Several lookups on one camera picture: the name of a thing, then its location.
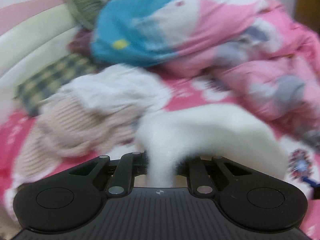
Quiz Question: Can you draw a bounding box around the white fleece deer sweater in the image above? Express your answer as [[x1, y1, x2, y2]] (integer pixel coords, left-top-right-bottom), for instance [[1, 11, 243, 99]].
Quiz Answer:
[[135, 103, 288, 187]]

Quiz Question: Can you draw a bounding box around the beige checked knit garment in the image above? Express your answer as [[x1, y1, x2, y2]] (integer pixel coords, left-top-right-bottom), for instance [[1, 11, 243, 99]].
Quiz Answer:
[[14, 95, 144, 182]]

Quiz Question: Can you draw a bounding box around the white cloth garment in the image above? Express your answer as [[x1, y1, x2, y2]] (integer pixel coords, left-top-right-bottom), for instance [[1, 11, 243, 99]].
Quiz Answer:
[[57, 64, 172, 114]]

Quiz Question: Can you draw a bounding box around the pink floral bed sheet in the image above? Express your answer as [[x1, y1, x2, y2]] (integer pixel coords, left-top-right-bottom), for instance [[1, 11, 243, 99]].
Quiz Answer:
[[3, 75, 319, 239]]

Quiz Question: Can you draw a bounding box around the green plaid pillow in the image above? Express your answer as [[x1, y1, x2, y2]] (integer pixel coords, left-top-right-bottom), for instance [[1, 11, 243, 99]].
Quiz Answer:
[[15, 53, 98, 117]]

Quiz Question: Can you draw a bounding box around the dark red clothing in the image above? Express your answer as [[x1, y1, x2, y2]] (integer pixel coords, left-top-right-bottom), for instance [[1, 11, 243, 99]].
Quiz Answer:
[[67, 29, 93, 57]]

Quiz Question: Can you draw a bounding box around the pink and blue quilt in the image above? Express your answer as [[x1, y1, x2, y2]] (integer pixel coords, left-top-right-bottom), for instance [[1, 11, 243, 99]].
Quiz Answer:
[[91, 0, 319, 148]]

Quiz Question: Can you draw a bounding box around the green patterned pillow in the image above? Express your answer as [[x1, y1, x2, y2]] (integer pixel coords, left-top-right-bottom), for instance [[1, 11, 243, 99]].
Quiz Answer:
[[64, 0, 108, 31]]

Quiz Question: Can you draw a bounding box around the pink and cream headboard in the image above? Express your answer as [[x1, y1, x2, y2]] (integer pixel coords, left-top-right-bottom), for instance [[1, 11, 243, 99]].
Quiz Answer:
[[1, 0, 76, 123]]

